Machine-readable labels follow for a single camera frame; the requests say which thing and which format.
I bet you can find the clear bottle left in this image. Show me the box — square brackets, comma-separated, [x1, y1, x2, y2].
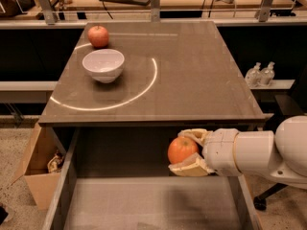
[245, 62, 261, 87]

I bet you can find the black office chair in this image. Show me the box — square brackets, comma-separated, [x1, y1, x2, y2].
[253, 66, 307, 211]

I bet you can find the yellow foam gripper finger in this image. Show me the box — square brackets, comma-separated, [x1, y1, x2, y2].
[169, 153, 214, 177]
[177, 128, 212, 147]

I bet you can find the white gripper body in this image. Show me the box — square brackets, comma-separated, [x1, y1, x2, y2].
[202, 128, 241, 176]

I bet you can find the white ceramic bowl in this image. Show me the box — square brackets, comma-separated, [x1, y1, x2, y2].
[83, 49, 125, 83]

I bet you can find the clear bottle right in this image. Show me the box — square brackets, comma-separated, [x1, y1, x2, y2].
[259, 61, 275, 86]

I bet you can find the orange fruit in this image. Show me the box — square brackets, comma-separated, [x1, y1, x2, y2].
[167, 136, 199, 164]

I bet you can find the clear bottle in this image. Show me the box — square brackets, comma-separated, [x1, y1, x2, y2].
[259, 61, 275, 86]
[245, 62, 261, 87]

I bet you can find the dark grey cabinet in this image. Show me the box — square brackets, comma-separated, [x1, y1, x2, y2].
[37, 20, 267, 158]

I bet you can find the metal frame railing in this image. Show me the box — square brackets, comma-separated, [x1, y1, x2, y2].
[0, 0, 307, 30]

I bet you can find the red apple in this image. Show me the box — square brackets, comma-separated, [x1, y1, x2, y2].
[87, 26, 109, 48]

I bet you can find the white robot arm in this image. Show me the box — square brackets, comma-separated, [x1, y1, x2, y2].
[169, 116, 307, 189]

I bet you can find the open grey top drawer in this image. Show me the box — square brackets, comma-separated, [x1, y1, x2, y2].
[42, 127, 262, 230]

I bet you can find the cardboard box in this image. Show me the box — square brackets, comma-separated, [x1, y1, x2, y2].
[12, 124, 65, 210]

